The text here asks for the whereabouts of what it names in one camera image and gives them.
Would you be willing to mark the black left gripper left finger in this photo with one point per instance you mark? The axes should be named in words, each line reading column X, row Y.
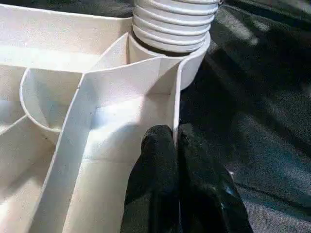
column 153, row 184

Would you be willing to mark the white plastic table top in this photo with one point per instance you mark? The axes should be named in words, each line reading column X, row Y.
column 97, row 121

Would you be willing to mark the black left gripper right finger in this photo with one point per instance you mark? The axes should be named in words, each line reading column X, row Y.
column 209, row 189

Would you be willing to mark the white plastic table leg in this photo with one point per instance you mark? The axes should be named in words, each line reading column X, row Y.
column 172, row 24

